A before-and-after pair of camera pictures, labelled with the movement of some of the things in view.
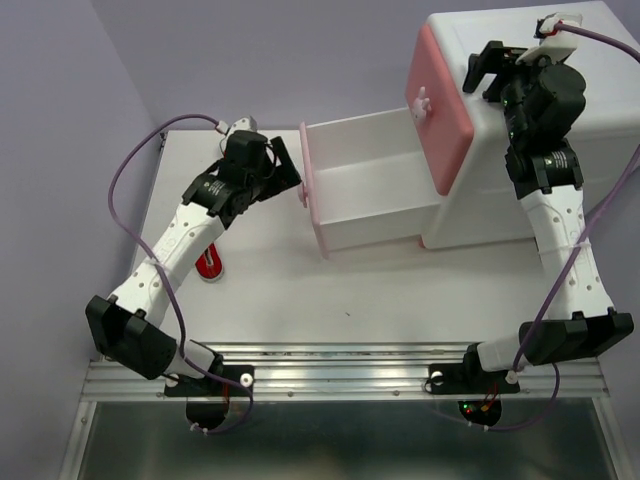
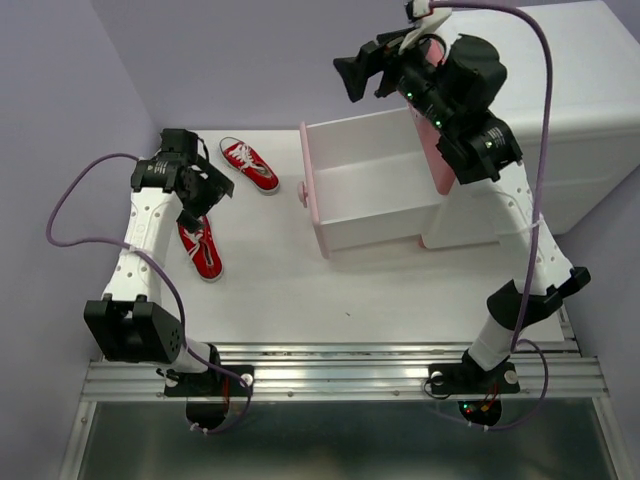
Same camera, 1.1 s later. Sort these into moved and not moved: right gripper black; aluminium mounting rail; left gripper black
Moved: left gripper black; right gripper black
Not moved: aluminium mounting rail
